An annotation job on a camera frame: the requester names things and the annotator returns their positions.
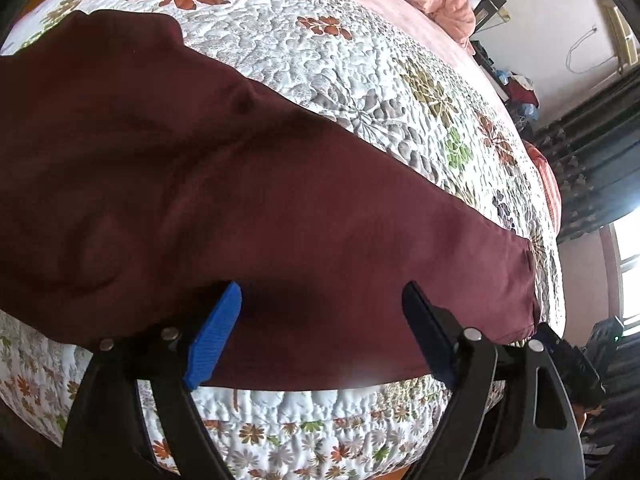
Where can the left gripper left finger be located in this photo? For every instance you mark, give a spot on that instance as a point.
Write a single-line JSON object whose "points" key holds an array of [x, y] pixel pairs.
{"points": [[106, 436]]}

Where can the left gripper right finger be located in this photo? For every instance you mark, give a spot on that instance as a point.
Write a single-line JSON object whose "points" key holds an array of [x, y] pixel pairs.
{"points": [[509, 416]]}

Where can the maroon pants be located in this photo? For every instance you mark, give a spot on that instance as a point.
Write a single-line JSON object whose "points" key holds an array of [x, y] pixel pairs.
{"points": [[136, 172]]}

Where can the dark curtain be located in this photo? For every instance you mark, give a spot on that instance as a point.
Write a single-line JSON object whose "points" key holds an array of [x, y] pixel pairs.
{"points": [[594, 153]]}

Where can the cluttered bedside table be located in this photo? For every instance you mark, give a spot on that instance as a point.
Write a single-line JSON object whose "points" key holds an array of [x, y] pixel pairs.
{"points": [[514, 90]]}

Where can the pink bed sheet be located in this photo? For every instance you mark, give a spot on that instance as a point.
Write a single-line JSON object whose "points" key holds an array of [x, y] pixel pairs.
{"points": [[426, 32]]}

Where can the floral quilted bedspread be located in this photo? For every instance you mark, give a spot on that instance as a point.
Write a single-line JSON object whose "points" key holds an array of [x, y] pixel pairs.
{"points": [[344, 61]]}

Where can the wall air conditioner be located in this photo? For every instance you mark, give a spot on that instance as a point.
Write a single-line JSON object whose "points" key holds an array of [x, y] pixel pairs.
{"points": [[623, 37]]}

